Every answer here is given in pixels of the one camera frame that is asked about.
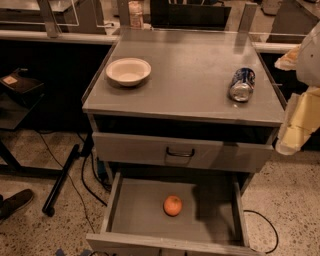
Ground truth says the black floor cable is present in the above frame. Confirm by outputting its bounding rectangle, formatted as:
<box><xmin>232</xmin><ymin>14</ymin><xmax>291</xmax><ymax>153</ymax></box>
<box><xmin>35</xmin><ymin>130</ymin><xmax>113</xmax><ymax>234</ymax></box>

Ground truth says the open grey middle drawer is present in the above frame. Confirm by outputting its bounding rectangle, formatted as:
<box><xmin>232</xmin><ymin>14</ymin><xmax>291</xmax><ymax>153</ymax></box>
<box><xmin>87</xmin><ymin>173</ymin><xmax>264</xmax><ymax>256</ymax></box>

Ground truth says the grey horizontal rail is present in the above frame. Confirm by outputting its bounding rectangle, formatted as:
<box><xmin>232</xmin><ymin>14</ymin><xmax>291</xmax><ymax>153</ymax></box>
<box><xmin>0</xmin><ymin>29</ymin><xmax>120</xmax><ymax>46</ymax></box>

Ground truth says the black stand leg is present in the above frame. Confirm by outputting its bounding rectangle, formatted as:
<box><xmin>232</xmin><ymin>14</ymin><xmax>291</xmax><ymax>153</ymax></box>
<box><xmin>42</xmin><ymin>144</ymin><xmax>79</xmax><ymax>217</ymax></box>

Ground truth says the dark shoe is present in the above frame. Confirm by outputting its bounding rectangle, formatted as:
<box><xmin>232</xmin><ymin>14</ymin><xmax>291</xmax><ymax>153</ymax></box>
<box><xmin>0</xmin><ymin>189</ymin><xmax>34</xmax><ymax>220</ymax></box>

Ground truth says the black box with label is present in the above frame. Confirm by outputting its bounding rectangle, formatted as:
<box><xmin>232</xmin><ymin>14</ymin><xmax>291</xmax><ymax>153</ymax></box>
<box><xmin>0</xmin><ymin>68</ymin><xmax>45</xmax><ymax>108</ymax></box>

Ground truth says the grey drawer cabinet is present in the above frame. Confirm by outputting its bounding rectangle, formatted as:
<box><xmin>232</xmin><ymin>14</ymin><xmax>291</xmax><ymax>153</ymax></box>
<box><xmin>83</xmin><ymin>30</ymin><xmax>284</xmax><ymax>187</ymax></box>

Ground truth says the orange fruit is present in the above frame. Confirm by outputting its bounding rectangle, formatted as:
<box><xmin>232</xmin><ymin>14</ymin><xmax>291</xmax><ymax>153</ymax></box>
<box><xmin>163</xmin><ymin>195</ymin><xmax>183</xmax><ymax>217</ymax></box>

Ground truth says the grey top drawer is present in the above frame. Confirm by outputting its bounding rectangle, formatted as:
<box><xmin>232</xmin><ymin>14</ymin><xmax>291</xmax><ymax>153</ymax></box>
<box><xmin>92</xmin><ymin>132</ymin><xmax>273</xmax><ymax>173</ymax></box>

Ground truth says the plastic bottle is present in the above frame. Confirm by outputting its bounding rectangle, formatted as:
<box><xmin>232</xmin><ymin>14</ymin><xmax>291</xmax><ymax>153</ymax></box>
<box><xmin>128</xmin><ymin>1</ymin><xmax>144</xmax><ymax>29</ymax></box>

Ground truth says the black monitor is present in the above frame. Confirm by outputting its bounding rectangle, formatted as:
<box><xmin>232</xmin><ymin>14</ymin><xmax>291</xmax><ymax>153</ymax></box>
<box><xmin>150</xmin><ymin>0</ymin><xmax>231</xmax><ymax>31</ymax></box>

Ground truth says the black cable right floor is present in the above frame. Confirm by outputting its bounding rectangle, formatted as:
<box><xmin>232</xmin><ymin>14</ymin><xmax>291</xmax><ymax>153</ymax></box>
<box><xmin>243</xmin><ymin>209</ymin><xmax>280</xmax><ymax>255</ymax></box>

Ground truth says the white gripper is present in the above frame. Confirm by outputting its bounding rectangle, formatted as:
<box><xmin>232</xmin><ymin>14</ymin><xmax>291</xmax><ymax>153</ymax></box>
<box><xmin>274</xmin><ymin>23</ymin><xmax>320</xmax><ymax>155</ymax></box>

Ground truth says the white bowl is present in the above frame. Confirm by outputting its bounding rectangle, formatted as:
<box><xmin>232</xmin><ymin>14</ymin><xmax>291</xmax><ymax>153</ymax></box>
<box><xmin>105</xmin><ymin>58</ymin><xmax>151</xmax><ymax>87</ymax></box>

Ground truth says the blue soda can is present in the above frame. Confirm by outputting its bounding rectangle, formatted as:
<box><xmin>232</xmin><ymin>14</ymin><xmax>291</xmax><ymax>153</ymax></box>
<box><xmin>228</xmin><ymin>67</ymin><xmax>255</xmax><ymax>102</ymax></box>

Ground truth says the black drawer handle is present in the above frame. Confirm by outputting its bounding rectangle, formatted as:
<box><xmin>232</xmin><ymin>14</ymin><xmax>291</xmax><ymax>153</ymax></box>
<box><xmin>166</xmin><ymin>147</ymin><xmax>195</xmax><ymax>158</ymax></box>

